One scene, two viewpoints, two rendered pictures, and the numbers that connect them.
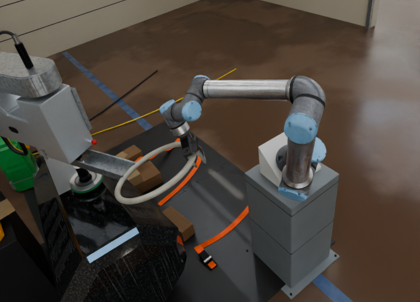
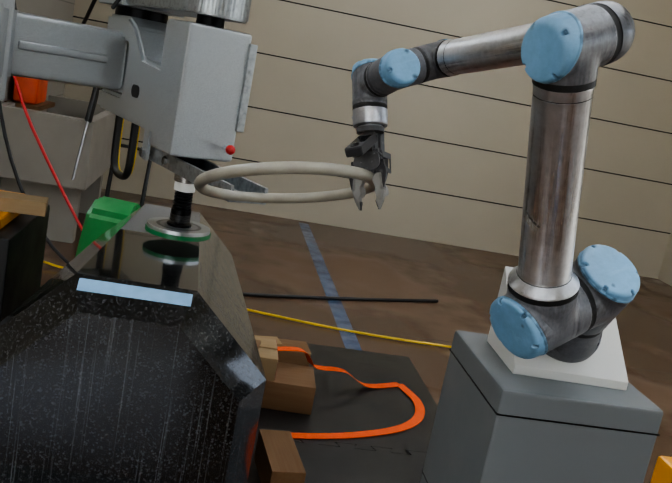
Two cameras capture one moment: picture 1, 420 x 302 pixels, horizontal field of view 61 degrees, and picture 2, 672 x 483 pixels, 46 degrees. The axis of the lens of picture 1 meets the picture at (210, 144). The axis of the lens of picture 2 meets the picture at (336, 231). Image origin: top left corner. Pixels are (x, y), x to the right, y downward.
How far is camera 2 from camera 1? 1.17 m
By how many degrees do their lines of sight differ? 33
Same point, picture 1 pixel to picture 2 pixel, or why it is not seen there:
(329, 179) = (630, 404)
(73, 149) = (192, 136)
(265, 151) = not seen: hidden behind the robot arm
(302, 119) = (558, 15)
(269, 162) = not seen: hidden behind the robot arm
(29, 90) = not seen: outside the picture
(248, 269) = not seen: outside the picture
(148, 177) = (288, 381)
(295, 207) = (515, 393)
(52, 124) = (189, 67)
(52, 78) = not seen: outside the picture
